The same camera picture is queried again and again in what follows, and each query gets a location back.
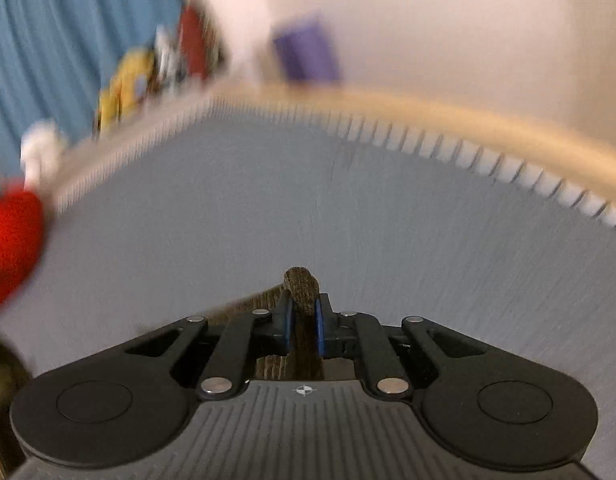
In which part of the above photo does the dark red cushion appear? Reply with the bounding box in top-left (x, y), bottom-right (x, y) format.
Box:
top-left (178, 5), bottom-right (211, 81)

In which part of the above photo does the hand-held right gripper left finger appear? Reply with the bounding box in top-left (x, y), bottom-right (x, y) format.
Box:
top-left (124, 291), bottom-right (295, 402)

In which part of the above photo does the purple box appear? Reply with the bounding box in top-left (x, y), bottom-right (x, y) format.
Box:
top-left (272, 12), bottom-right (341, 83)

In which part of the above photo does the black and white plush toy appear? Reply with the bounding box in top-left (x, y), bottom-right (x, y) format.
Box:
top-left (153, 27), bottom-right (181, 92)

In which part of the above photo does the wooden bed frame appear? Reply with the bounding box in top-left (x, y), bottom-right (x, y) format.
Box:
top-left (58, 82), bottom-right (616, 196)

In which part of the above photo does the yellow plush toy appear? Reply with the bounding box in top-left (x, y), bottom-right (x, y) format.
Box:
top-left (95, 50), bottom-right (156, 133)

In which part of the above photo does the grey quilted blanket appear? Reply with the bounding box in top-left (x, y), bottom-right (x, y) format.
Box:
top-left (0, 95), bottom-right (616, 480)

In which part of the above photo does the red folded blanket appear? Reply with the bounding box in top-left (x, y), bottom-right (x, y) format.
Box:
top-left (0, 190), bottom-right (46, 316)

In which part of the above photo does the blue curtain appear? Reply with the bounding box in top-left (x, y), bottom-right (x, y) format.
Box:
top-left (0, 0), bottom-right (189, 181)

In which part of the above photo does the olive green knitted cloth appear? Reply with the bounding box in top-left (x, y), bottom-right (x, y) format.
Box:
top-left (208, 266), bottom-right (356, 381)

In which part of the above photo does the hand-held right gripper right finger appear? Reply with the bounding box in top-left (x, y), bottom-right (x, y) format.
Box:
top-left (314, 292), bottom-right (489, 396)

